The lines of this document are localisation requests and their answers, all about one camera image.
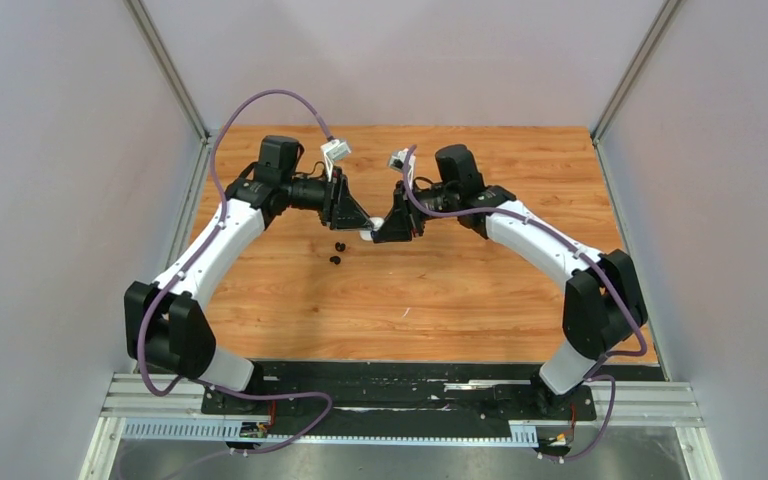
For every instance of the white earbud charging case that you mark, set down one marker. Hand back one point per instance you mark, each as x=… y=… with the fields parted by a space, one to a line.
x=375 y=224

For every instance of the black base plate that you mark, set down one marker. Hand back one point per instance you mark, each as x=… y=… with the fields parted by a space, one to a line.
x=402 y=397

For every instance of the slotted cable duct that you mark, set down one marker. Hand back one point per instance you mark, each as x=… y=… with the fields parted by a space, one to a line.
x=240 y=431

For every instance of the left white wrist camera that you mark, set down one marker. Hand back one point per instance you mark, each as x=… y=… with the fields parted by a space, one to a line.
x=333 y=151

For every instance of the right aluminium frame post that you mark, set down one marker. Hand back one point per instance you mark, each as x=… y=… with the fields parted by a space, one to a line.
x=653 y=36

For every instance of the left aluminium frame post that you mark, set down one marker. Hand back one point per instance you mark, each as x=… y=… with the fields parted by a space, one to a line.
x=152 y=36

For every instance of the aluminium frame post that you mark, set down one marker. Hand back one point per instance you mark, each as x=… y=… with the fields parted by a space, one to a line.
x=152 y=36
x=653 y=36

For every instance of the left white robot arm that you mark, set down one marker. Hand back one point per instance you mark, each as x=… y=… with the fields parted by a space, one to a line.
x=165 y=321

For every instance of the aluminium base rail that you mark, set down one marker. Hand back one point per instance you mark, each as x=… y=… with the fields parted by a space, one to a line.
x=642 y=405

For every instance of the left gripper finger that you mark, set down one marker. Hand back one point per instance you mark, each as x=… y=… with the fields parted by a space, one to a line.
x=345 y=201
x=350 y=221

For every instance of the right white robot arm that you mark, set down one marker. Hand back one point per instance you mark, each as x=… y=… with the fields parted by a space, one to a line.
x=603 y=304

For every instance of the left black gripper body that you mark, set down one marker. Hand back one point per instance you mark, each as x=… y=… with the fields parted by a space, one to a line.
x=332 y=190

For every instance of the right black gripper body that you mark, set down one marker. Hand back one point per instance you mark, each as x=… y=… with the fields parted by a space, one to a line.
x=418 y=215

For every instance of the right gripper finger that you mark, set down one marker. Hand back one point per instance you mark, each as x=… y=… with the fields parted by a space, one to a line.
x=397 y=218
x=393 y=232

